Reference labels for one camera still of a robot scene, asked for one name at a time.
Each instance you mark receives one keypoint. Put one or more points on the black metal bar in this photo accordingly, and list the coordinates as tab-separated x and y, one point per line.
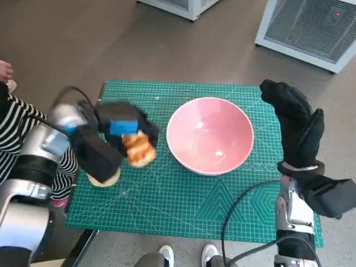
83	244

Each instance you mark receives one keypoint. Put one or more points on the white shoe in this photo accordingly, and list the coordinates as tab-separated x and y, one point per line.
166	254
209	254

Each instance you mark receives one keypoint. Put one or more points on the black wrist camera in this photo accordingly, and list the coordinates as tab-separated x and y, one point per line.
97	158
328	197

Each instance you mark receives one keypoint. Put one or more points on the small white mesh cabinet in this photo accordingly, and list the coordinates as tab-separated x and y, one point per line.
180	7

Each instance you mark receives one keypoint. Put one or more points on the pink shoe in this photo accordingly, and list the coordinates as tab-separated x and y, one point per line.
59	203

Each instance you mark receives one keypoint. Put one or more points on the pink bowl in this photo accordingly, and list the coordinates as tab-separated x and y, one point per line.
211	133

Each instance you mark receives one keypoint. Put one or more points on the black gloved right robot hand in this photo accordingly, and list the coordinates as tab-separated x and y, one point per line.
297	128

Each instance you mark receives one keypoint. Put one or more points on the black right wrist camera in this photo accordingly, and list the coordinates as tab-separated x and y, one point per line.
328	197

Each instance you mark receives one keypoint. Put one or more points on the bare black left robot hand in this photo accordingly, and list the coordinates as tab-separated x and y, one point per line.
122	114

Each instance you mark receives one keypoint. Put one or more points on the beige shoe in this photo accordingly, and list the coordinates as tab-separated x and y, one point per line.
11	85

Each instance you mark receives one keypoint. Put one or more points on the beige box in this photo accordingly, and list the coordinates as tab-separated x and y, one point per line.
50	262

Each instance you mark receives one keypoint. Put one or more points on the dark grey leg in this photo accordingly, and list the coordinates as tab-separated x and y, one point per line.
148	261
219	262

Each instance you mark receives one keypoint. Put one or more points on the round toy bread bun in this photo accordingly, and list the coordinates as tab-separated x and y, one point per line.
111	182

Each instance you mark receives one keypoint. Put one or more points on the long braided toy bread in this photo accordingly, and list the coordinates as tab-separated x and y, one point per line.
139	153

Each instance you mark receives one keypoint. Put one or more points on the large white mesh cabinet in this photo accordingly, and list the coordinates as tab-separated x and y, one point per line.
303	27

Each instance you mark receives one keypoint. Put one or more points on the person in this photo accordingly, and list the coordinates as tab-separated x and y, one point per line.
16	111

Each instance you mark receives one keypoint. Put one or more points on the green cutting mat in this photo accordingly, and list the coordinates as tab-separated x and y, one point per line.
167	200

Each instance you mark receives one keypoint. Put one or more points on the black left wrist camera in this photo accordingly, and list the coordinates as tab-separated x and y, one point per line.
97	158

